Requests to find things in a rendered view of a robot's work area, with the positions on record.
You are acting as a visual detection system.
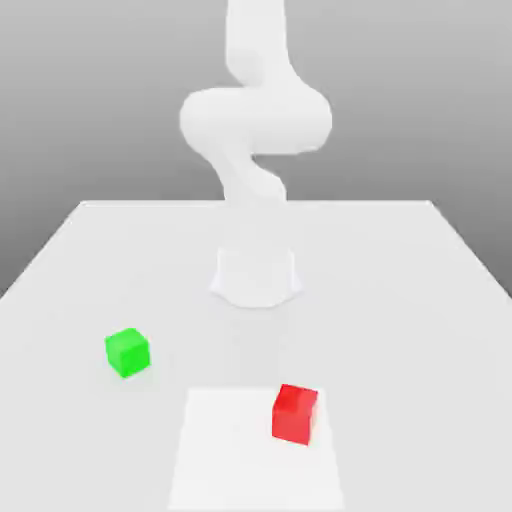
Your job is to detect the small green cube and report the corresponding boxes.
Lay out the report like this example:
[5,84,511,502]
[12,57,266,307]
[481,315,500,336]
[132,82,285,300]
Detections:
[104,327,152,379]

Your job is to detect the small red cube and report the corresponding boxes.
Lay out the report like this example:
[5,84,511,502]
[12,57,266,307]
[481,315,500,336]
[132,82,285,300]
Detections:
[271,383,320,447]

